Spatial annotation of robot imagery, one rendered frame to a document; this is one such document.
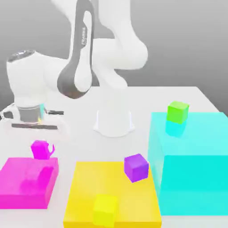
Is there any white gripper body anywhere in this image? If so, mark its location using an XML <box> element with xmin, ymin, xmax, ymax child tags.
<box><xmin>7</xmin><ymin>121</ymin><xmax>69</xmax><ymax>140</ymax></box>

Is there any small yellow cube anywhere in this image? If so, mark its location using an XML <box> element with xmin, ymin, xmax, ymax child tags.
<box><xmin>92</xmin><ymin>194</ymin><xmax>118</xmax><ymax>228</ymax></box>

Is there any small purple cube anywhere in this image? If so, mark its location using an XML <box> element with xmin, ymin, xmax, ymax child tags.
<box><xmin>124</xmin><ymin>153</ymin><xmax>150</xmax><ymax>183</ymax></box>

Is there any small green cube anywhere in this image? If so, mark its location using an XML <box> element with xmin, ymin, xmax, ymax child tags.
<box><xmin>166</xmin><ymin>101</ymin><xmax>190</xmax><ymax>125</ymax></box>

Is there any large magenta box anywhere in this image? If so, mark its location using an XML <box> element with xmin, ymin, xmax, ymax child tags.
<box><xmin>0</xmin><ymin>157</ymin><xmax>60</xmax><ymax>210</ymax></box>

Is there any large yellow box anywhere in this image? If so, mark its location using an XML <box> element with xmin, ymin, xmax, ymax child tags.
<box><xmin>63</xmin><ymin>161</ymin><xmax>163</xmax><ymax>228</ymax></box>

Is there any large cyan box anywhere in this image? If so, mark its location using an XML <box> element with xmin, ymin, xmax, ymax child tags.
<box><xmin>147</xmin><ymin>111</ymin><xmax>228</xmax><ymax>216</ymax></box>

